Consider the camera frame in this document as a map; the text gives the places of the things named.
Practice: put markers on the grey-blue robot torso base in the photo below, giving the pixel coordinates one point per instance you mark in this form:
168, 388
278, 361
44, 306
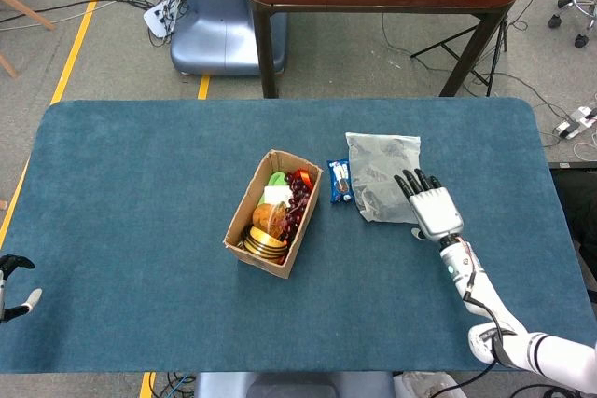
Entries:
294, 386

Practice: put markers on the round gold tin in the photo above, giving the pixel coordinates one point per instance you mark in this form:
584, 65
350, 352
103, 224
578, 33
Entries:
263, 246

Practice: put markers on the blue felt table mat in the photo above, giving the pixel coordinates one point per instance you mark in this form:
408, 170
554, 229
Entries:
116, 183

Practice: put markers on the white floor power strip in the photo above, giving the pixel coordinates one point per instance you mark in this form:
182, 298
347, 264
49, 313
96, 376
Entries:
566, 129

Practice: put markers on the slanted wooden pole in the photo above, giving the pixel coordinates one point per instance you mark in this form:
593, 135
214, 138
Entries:
32, 10

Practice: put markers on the white power strip with plugs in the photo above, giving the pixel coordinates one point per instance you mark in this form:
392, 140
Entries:
158, 18

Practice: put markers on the grey translucent plastic bag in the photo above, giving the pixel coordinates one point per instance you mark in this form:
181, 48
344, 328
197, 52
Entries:
378, 169

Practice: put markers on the black bulky object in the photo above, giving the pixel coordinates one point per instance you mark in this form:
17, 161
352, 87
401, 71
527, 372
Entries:
578, 202

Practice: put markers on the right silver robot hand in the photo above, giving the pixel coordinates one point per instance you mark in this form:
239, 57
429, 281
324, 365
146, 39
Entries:
436, 211

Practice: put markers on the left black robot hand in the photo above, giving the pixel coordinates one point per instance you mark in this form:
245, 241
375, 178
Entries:
16, 261

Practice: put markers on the open brown cardboard box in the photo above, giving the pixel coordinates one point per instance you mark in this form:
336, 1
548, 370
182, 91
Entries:
266, 264

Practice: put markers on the black tripod stand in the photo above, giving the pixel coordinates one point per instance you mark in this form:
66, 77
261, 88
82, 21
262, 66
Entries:
443, 42

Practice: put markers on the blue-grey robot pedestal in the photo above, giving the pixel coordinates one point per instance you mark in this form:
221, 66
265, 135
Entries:
219, 34

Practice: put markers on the orange fruit jelly cup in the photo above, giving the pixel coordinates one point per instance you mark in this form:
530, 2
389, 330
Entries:
263, 216

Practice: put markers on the bunch of dark red grapes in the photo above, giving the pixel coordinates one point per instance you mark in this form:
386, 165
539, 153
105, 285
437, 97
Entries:
298, 202

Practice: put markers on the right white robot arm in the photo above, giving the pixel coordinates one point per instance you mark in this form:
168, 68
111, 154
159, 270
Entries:
485, 295

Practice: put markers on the blue cookie snack pack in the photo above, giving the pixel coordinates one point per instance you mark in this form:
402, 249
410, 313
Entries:
339, 183

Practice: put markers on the orange ribbon packet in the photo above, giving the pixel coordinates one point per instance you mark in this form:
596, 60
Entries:
305, 176

